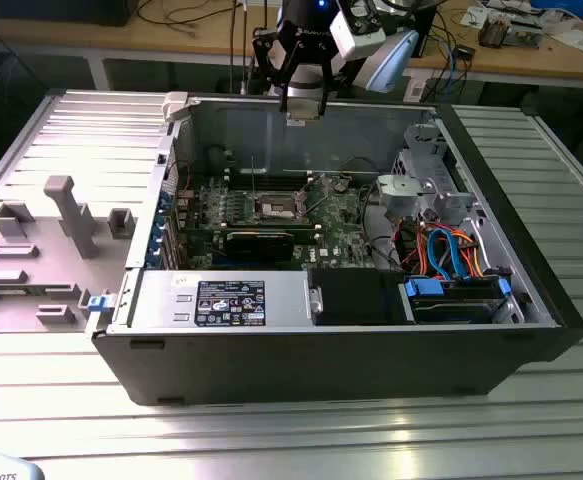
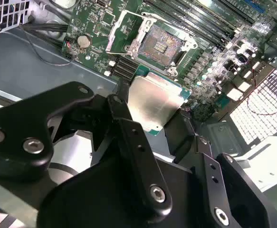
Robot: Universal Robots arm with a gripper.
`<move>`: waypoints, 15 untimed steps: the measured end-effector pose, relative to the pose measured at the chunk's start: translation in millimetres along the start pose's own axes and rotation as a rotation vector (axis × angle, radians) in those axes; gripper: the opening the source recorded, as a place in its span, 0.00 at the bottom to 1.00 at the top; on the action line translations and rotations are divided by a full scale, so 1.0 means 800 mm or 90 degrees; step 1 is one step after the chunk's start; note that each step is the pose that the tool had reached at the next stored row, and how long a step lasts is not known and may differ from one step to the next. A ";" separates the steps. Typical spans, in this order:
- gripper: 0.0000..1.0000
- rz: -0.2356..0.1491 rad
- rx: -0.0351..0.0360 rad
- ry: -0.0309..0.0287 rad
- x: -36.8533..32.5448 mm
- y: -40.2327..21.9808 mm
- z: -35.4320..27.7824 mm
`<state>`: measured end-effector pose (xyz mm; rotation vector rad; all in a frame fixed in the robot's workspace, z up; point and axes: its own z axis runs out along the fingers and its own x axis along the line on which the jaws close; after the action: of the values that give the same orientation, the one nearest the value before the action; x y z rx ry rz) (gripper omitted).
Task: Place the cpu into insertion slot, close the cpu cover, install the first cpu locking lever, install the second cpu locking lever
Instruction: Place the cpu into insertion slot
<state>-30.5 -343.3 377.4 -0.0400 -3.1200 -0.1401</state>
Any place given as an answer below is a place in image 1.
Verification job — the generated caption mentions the blue cardboard box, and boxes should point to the blue cardboard box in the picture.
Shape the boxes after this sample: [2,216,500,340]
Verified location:
[529,0,583,16]

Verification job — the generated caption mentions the silver square CPU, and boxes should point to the silver square CPU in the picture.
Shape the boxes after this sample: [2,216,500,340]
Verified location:
[285,110,321,127]

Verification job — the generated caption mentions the green RAM stick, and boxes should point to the green RAM stick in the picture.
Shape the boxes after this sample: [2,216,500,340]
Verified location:
[18,283,75,295]

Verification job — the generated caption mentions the thin black fan cable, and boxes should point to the thin black fan cable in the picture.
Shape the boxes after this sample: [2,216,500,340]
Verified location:
[339,156,381,177]

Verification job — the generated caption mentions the metal socket cover frame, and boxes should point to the metal socket cover frame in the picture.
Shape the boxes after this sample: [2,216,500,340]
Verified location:
[296,173,333,217]

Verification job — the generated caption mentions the green motherboard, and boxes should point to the green motherboard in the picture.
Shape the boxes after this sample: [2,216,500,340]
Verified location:
[173,172,403,275]

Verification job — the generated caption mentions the black USB cable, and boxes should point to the black USB cable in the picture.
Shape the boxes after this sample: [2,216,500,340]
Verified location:
[228,0,237,94]

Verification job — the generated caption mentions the black equipment box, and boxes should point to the black equipment box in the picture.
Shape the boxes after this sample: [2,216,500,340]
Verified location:
[0,0,133,29]

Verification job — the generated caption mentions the pale blue teach pendant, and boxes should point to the pale blue teach pendant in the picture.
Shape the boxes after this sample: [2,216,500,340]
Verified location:
[0,447,47,480]

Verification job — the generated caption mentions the blue flat wire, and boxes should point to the blue flat wire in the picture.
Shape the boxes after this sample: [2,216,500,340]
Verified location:
[426,227,467,281]

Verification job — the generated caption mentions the black open PC case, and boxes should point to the black open PC case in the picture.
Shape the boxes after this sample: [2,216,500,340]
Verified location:
[90,89,583,407]

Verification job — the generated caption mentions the RAM slot white clips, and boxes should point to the RAM slot white clips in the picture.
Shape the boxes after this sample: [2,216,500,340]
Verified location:
[227,176,316,184]
[227,168,316,176]
[223,223,321,230]

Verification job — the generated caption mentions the CPU socket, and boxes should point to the CPU socket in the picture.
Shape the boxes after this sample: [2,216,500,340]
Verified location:
[250,191,308,224]

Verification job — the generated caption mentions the grey case latch handle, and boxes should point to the grey case latch handle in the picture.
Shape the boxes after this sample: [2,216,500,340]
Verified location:
[162,91,192,123]

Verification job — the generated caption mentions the orange wire bundle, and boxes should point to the orange wire bundle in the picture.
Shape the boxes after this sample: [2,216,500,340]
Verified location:
[458,230,487,277]

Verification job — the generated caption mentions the grey metal component box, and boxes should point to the grey metal component box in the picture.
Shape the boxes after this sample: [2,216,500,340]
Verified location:
[508,18,543,50]

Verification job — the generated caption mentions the blue network cable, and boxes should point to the blue network cable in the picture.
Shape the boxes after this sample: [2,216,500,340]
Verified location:
[443,29,465,99]

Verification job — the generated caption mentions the grey USB cable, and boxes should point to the grey USB cable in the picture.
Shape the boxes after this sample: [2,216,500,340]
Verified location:
[242,0,252,96]

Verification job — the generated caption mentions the long wooden desk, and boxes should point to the long wooden desk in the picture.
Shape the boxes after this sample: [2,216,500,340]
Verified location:
[0,0,583,91]

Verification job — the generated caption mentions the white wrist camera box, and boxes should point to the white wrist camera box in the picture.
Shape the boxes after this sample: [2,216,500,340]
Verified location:
[329,0,388,62]

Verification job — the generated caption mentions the silver metal drive cage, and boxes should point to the silver metal drive cage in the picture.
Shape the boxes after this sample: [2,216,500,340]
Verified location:
[375,122,477,221]

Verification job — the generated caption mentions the white papers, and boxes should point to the white papers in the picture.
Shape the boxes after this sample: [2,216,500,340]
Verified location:
[550,27,583,52]

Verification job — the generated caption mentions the copper finned cooler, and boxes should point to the copper finned cooler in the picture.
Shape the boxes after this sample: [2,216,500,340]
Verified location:
[478,12,511,50]

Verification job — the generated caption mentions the red orange wire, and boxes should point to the red orange wire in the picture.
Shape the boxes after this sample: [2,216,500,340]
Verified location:
[395,222,430,276]

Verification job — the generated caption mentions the grey parts rack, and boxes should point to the grey parts rack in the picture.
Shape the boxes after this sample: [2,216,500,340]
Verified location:
[0,174,140,335]

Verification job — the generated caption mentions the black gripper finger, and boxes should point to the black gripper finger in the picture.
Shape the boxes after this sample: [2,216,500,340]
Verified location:
[251,27,305,115]
[315,39,360,117]

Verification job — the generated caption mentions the silver power supply unit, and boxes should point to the silver power supply unit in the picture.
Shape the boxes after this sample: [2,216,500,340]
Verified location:
[137,269,317,332]

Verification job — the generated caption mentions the blue plastic clip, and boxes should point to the blue plastic clip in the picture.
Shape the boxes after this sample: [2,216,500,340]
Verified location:
[86,294,117,315]

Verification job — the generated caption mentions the RAM slot black clips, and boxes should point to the RAM slot black clips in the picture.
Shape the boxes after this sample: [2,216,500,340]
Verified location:
[227,172,316,180]
[223,219,321,226]
[227,180,316,189]

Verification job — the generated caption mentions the hard disk with blue carrier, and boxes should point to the hard disk with blue carrier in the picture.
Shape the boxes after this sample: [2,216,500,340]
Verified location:
[401,277,515,325]

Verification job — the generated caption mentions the black graphics card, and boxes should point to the black graphics card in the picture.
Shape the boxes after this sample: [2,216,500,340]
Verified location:
[184,227,297,265]

